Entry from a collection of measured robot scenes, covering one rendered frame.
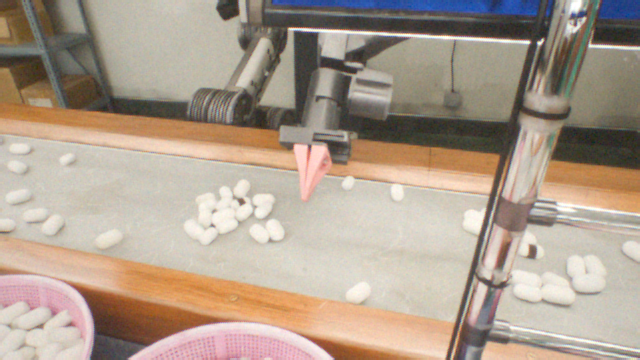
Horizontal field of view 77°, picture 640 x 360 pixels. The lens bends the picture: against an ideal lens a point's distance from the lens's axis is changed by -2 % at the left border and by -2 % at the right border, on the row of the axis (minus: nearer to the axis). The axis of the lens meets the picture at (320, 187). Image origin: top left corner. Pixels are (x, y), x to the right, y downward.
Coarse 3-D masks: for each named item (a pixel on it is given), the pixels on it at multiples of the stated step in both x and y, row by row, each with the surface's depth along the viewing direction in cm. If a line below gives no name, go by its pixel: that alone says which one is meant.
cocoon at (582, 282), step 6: (576, 276) 50; (582, 276) 49; (588, 276) 49; (594, 276) 49; (600, 276) 49; (576, 282) 49; (582, 282) 49; (588, 282) 49; (594, 282) 49; (600, 282) 49; (576, 288) 49; (582, 288) 49; (588, 288) 49; (594, 288) 49; (600, 288) 49
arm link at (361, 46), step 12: (324, 36) 62; (360, 36) 62; (372, 36) 62; (384, 36) 63; (396, 36) 65; (408, 36) 66; (348, 48) 62; (360, 48) 62; (372, 48) 64; (384, 48) 66; (348, 60) 65; (360, 60) 67
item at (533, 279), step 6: (516, 270) 50; (516, 276) 50; (522, 276) 49; (528, 276) 49; (534, 276) 49; (516, 282) 50; (522, 282) 49; (528, 282) 49; (534, 282) 49; (540, 282) 49
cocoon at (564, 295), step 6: (546, 288) 48; (552, 288) 48; (558, 288) 48; (564, 288) 48; (546, 294) 48; (552, 294) 47; (558, 294) 47; (564, 294) 47; (570, 294) 47; (552, 300) 48; (558, 300) 47; (564, 300) 47; (570, 300) 47
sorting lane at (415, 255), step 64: (0, 192) 69; (64, 192) 69; (128, 192) 69; (192, 192) 69; (256, 192) 69; (320, 192) 69; (384, 192) 69; (448, 192) 69; (128, 256) 55; (192, 256) 55; (256, 256) 55; (320, 256) 55; (384, 256) 55; (448, 256) 55; (448, 320) 46; (512, 320) 46; (576, 320) 46
